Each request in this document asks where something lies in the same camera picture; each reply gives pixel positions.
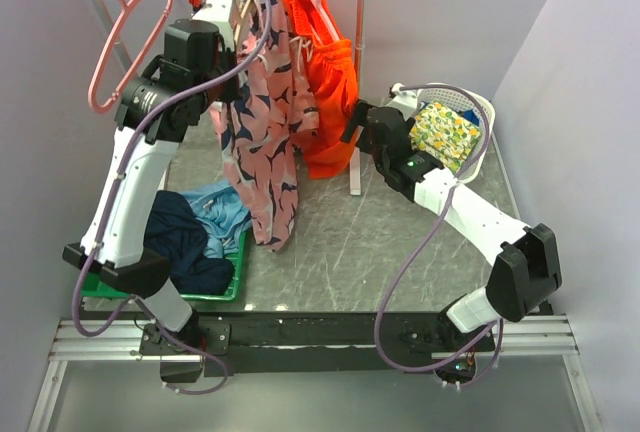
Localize pink patterned shorts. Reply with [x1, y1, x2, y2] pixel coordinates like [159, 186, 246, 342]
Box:
[210, 0, 319, 251]

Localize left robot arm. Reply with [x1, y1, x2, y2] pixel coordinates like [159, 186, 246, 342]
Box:
[62, 18, 238, 354]

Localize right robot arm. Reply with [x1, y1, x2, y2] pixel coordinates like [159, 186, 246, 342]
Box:
[342, 101, 562, 351]

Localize orange shorts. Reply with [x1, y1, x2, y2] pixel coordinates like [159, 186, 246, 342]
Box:
[282, 0, 359, 179]

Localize pink hanger far left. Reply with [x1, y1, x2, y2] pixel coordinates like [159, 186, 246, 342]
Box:
[87, 0, 174, 116]

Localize light blue shorts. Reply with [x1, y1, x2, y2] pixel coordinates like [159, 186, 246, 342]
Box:
[182, 179, 251, 258]

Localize lemon print cloth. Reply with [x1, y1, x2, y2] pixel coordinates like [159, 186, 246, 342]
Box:
[409, 102, 482, 173]

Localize white plastic basket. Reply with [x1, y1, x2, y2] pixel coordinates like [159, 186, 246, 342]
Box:
[402, 83, 495, 184]

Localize blue cloth in basket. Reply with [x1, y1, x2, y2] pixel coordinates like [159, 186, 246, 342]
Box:
[459, 110, 480, 126]

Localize navy blue garment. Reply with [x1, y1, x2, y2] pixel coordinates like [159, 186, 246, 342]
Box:
[143, 190, 234, 295]

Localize green plastic tray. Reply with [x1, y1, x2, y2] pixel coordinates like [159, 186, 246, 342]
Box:
[81, 231, 248, 302]

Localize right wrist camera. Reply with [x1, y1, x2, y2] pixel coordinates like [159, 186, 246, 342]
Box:
[386, 83, 419, 117]

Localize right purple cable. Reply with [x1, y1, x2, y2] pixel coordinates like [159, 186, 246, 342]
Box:
[373, 82, 490, 373]

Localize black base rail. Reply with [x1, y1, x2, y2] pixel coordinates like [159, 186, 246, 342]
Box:
[139, 312, 473, 383]

